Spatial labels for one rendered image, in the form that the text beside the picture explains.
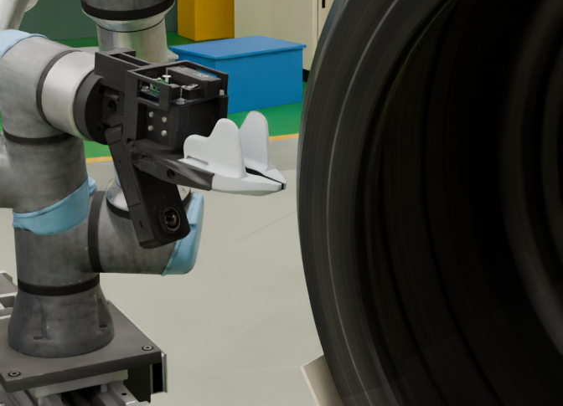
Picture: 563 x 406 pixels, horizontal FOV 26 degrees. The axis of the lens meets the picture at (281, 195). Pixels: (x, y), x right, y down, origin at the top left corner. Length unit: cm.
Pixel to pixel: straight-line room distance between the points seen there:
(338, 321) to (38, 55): 45
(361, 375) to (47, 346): 97
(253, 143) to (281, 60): 569
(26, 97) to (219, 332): 257
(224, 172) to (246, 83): 559
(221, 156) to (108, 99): 14
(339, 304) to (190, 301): 310
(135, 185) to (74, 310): 67
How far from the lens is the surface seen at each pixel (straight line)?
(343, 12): 76
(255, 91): 661
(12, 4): 142
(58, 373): 170
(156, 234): 107
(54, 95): 110
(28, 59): 114
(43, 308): 173
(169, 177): 100
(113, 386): 174
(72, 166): 119
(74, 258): 170
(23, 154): 118
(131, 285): 405
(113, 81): 107
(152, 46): 153
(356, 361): 80
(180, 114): 101
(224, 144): 98
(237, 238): 448
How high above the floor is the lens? 141
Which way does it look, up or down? 16 degrees down
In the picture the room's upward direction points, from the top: straight up
